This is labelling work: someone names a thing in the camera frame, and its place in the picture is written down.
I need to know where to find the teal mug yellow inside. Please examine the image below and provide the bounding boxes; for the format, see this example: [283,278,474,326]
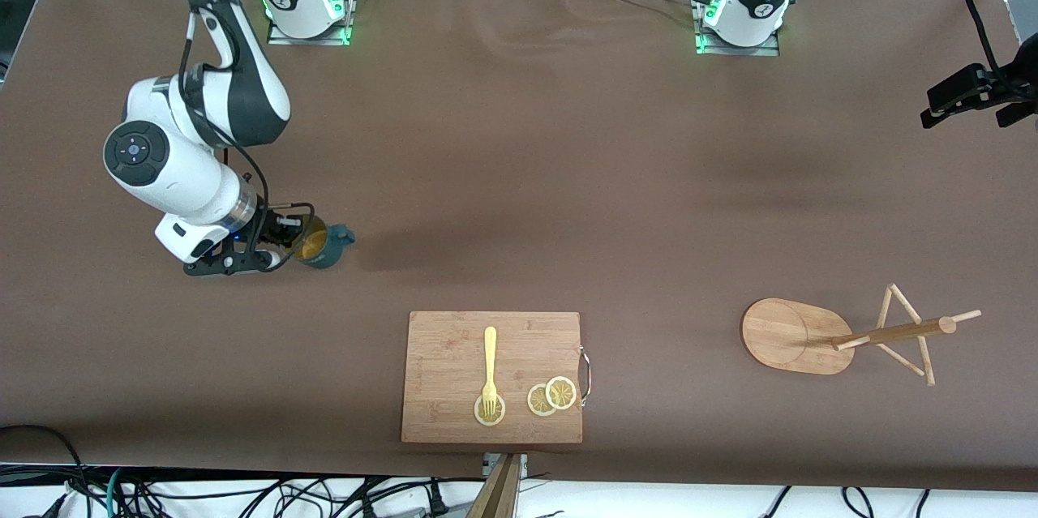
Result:
[294,216,356,269]

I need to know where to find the lemon slice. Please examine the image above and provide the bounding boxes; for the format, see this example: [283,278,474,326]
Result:
[545,375,577,411]
[527,383,559,417]
[474,392,507,427]

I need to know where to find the yellow plastic fork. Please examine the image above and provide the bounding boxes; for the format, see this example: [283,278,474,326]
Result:
[482,327,499,417]

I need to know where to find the brown table cover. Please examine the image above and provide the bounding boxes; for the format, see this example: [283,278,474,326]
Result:
[0,0,1038,494]

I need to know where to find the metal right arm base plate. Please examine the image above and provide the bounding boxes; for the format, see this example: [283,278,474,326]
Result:
[266,0,355,47]

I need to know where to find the tangled black cables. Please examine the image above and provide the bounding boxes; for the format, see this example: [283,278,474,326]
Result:
[126,476,455,518]

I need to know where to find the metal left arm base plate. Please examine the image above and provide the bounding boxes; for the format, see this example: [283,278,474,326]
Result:
[694,0,781,57]

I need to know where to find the wooden mug rack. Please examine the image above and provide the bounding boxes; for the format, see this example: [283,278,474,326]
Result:
[740,283,982,387]

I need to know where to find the metal bracket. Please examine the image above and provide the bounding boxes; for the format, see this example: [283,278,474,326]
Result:
[483,453,530,478]

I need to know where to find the bamboo cutting board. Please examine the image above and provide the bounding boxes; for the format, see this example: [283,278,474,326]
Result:
[401,310,592,446]

